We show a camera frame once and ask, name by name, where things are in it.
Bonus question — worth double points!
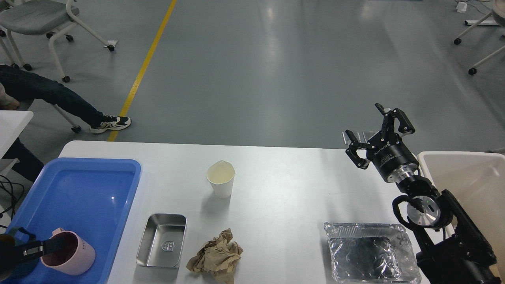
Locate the white paper cup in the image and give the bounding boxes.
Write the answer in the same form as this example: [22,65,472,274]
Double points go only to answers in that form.
[207,160,236,198]

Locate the aluminium foil container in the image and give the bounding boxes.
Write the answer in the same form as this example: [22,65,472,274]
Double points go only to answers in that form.
[323,222,422,284]

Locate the person in dark trousers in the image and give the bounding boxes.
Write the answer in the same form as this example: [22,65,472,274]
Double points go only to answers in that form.
[0,65,132,182]

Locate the dark blue home mug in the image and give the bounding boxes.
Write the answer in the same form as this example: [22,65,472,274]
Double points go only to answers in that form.
[1,226,38,281]

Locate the grey office chair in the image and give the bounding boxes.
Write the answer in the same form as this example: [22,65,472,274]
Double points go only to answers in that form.
[0,0,117,82]

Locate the white plastic bin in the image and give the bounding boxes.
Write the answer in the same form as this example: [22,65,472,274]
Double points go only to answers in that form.
[418,151,505,278]

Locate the white power adapter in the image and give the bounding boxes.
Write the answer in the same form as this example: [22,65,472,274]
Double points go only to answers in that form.
[456,1,468,14]

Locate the crumpled brown paper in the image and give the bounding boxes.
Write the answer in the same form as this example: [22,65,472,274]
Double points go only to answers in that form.
[186,228,243,284]

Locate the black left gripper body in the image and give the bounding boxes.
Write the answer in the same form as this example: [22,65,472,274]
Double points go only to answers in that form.
[14,239,54,263]

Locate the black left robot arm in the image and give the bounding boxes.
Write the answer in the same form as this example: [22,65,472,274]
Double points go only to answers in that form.
[0,234,70,281]

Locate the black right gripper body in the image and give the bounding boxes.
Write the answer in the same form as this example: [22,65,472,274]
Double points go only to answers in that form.
[367,132,419,183]

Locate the white side table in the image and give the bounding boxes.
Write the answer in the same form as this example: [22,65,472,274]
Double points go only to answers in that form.
[0,110,33,158]

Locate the pink plastic mug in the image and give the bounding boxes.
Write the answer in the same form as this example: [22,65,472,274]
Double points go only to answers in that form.
[41,228,96,276]

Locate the black cables bundle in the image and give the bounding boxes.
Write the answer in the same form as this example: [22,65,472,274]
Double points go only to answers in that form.
[0,176,24,229]

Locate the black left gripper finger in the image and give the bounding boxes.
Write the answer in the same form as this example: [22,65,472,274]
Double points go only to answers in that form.
[43,235,71,257]

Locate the right floor socket plate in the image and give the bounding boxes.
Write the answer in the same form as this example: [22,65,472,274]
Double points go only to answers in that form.
[362,131,379,142]

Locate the left floor socket plate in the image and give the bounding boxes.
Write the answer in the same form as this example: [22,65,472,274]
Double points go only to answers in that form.
[342,130,359,145]

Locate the white chair base right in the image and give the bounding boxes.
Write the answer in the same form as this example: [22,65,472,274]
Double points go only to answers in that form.
[453,0,505,75]

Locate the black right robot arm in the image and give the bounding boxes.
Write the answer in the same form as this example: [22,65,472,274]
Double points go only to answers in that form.
[345,103,501,284]

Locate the stainless steel rectangular dish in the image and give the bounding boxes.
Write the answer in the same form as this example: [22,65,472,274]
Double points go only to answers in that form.
[137,213,187,269]

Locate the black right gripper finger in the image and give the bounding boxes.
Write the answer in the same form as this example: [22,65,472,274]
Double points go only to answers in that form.
[345,130,371,170]
[375,103,415,136]

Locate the floor socket plate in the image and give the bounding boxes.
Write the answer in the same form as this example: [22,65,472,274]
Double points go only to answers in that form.
[342,130,359,145]
[362,131,379,142]

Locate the blue plastic tray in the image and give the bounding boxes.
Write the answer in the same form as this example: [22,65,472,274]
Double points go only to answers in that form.
[4,158,141,284]

